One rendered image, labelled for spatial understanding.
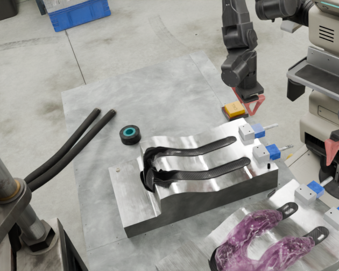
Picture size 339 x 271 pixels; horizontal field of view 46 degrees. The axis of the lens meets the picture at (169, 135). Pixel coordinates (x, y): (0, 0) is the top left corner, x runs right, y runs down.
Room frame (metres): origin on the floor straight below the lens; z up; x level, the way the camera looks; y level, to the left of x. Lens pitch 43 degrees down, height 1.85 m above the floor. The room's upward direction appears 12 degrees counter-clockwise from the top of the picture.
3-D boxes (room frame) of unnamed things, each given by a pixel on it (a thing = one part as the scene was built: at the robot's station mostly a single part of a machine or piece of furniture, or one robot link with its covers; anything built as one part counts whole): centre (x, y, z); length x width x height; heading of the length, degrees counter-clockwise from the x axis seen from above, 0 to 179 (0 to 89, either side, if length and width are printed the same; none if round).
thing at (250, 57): (0.95, -0.26, 1.18); 0.07 x 0.06 x 0.07; 136
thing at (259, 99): (0.93, -0.26, 1.05); 0.07 x 0.07 x 0.09; 9
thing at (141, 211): (0.87, -0.04, 0.87); 0.50 x 0.26 x 0.14; 99
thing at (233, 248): (0.54, -0.18, 0.90); 0.26 x 0.18 x 0.08; 116
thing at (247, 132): (0.96, -0.30, 0.89); 0.13 x 0.05 x 0.05; 99
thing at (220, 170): (0.87, -0.06, 0.92); 0.35 x 0.16 x 0.09; 99
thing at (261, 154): (0.85, -0.32, 0.89); 0.13 x 0.05 x 0.05; 98
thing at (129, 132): (1.15, 0.15, 0.82); 0.08 x 0.08 x 0.04
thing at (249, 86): (0.95, -0.26, 1.12); 0.10 x 0.07 x 0.07; 9
